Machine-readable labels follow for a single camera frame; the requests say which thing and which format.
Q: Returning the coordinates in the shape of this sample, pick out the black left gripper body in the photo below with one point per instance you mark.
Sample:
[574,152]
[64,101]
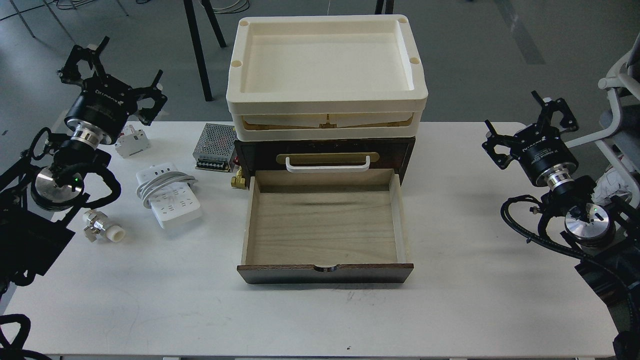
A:
[104,105]

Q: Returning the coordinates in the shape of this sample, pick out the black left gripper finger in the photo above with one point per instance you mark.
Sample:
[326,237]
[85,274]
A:
[147,115]
[69,73]

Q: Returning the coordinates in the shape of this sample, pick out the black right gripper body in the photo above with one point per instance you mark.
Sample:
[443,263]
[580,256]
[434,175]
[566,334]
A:
[540,150]

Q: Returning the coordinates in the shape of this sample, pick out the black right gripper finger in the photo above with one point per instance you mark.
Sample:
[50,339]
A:
[568,122]
[493,139]

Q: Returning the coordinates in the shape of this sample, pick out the white power strip with cable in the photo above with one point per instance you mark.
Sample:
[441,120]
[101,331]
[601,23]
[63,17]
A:
[168,193]

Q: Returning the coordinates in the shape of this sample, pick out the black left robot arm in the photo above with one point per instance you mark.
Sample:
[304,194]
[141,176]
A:
[60,174]

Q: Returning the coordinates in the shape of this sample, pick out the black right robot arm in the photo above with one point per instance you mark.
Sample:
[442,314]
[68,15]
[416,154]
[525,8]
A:
[566,220]

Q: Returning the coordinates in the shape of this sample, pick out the white circuit breaker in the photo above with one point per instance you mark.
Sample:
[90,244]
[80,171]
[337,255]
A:
[131,141]

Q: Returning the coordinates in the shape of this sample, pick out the silver mesh power supply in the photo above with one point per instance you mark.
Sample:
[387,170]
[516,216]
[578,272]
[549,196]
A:
[215,149]

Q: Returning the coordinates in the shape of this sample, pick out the cream plastic tray lower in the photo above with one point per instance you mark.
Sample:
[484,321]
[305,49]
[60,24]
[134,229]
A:
[326,126]

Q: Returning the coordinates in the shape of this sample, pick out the cream plastic tray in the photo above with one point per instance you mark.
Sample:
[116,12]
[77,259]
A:
[364,63]
[326,126]

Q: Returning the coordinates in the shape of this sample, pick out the brass fitting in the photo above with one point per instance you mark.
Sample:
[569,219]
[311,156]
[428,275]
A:
[238,181]

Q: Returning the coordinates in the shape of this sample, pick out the white plastic pipe valve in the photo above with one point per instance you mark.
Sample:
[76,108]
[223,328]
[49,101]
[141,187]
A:
[98,225]

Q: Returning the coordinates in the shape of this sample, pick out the cream plastic tray top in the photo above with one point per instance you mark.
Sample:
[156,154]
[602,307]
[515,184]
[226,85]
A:
[364,63]

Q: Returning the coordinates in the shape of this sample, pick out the open wooden drawer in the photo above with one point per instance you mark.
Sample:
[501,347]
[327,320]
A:
[325,228]

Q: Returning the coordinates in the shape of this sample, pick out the white chair frame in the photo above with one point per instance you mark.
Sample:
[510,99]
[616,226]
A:
[618,80]

